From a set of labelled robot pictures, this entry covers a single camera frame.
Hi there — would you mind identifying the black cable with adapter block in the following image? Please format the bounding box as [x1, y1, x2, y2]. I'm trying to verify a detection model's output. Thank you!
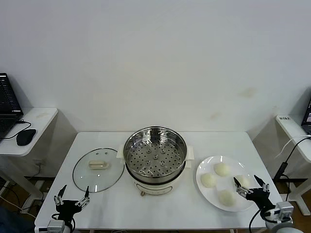
[273, 137, 311, 204]

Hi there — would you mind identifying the round glass pot lid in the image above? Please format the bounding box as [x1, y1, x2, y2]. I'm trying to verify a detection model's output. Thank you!
[72, 148, 125, 193]

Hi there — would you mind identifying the cream electric cooking pot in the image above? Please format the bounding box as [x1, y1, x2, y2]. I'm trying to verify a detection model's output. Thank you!
[123, 157, 192, 197]

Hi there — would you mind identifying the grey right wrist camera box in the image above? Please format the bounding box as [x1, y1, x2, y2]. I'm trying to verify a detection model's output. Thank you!
[276, 201, 294, 220]

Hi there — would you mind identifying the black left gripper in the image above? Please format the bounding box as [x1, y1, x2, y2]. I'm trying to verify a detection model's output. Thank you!
[53, 184, 90, 220]

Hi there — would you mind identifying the white steamed baozi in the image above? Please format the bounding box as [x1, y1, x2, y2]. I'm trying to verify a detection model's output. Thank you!
[213, 162, 231, 177]
[234, 174, 251, 188]
[200, 173, 217, 188]
[218, 189, 236, 207]

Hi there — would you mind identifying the white side table beige panel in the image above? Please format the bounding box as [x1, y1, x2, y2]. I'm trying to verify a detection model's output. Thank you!
[0, 107, 78, 203]

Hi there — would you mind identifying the white cable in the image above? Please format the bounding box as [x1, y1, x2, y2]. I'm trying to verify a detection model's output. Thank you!
[277, 135, 311, 158]

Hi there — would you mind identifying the black laptop with text screen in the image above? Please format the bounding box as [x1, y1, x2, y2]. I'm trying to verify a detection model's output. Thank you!
[0, 72, 24, 139]

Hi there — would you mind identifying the black mouse cable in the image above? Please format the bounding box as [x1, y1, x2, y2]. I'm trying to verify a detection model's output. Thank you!
[0, 118, 32, 141]

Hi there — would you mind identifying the black computer mouse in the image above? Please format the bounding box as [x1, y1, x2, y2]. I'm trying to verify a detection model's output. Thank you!
[16, 129, 37, 147]

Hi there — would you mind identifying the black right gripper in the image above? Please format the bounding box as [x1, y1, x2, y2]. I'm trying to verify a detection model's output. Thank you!
[233, 174, 276, 212]

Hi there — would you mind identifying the dark laptop with grey edge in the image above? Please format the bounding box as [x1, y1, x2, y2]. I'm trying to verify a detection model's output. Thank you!
[301, 96, 311, 134]

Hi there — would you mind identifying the white round plate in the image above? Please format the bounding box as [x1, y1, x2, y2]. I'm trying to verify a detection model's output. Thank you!
[196, 155, 259, 213]

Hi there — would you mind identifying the perforated steel steamer basket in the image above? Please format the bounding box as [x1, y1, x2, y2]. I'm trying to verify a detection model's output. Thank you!
[117, 125, 195, 179]

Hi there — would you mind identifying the white side table with label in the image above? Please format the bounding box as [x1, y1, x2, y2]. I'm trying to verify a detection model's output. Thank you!
[252, 113, 311, 216]

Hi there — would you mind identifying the blue jeans leg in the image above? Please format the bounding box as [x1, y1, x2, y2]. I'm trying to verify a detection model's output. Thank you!
[0, 205, 29, 233]

